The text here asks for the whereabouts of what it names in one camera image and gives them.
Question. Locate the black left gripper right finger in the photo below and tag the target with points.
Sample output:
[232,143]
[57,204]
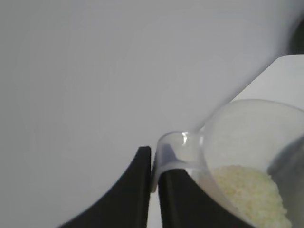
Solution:
[185,204]

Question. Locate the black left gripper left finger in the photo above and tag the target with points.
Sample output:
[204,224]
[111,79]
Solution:
[128,202]

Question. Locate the white rice grains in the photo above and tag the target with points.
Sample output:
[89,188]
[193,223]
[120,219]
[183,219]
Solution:
[247,190]

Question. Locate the translucent plastic measuring cup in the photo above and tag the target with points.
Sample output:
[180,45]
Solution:
[237,133]

